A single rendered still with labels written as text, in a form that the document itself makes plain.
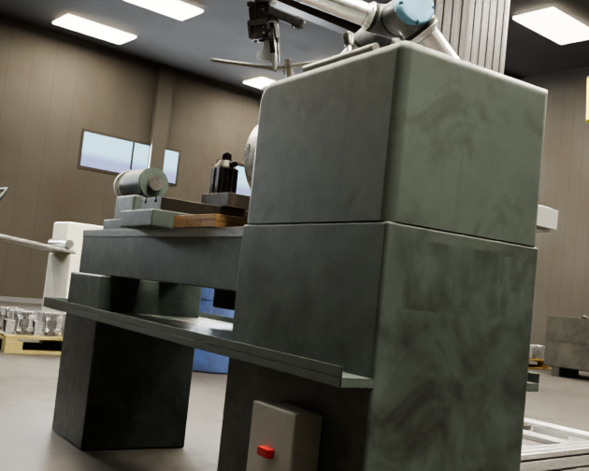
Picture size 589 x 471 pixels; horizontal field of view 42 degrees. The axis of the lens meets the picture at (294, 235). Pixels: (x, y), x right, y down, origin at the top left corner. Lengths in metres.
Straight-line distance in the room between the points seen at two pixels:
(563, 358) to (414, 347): 8.01
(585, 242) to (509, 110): 10.77
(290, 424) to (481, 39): 1.84
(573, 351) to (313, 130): 7.94
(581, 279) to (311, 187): 10.88
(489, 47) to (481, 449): 1.73
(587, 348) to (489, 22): 6.81
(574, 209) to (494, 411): 11.00
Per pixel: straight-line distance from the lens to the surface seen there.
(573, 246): 12.69
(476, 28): 3.05
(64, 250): 7.81
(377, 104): 1.68
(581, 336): 9.56
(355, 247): 1.65
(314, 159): 1.83
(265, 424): 1.77
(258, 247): 1.99
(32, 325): 6.32
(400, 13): 2.47
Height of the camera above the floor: 0.70
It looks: 4 degrees up
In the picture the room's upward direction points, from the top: 6 degrees clockwise
